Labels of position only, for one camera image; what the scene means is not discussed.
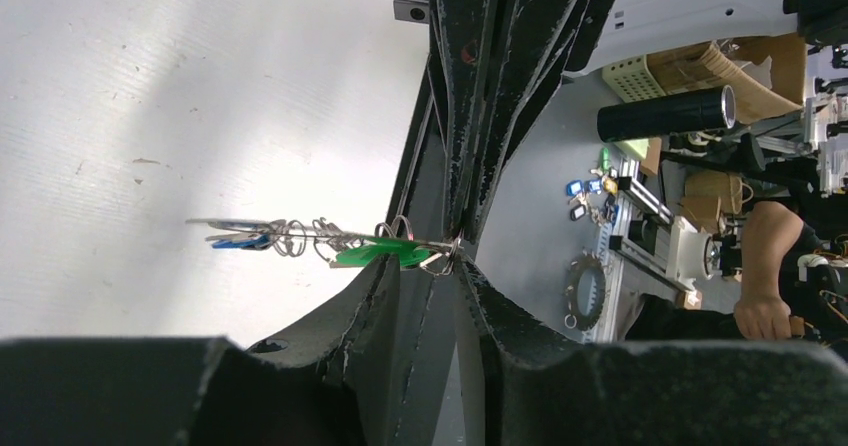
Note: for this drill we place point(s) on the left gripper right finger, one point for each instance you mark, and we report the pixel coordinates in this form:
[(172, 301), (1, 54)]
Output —
[(523, 383)]

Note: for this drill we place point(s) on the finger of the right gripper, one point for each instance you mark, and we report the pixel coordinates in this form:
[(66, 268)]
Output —
[(463, 83), (535, 41)]

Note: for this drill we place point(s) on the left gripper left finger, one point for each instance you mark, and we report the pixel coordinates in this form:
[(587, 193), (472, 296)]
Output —
[(324, 380)]

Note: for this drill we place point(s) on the green tagged key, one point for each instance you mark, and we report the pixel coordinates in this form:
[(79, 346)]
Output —
[(410, 253)]

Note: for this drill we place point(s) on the keyring with keys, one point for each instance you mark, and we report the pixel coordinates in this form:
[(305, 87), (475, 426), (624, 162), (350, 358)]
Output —
[(292, 238)]

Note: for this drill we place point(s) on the spare metal keyring plate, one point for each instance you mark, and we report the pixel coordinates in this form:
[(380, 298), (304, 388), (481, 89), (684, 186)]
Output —
[(585, 292)]

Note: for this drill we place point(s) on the operator hand in background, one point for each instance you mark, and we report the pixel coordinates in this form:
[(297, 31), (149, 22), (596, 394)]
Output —
[(761, 316)]

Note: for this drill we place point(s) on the black cylinder flask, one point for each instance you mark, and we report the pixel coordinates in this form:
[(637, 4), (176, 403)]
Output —
[(695, 111)]

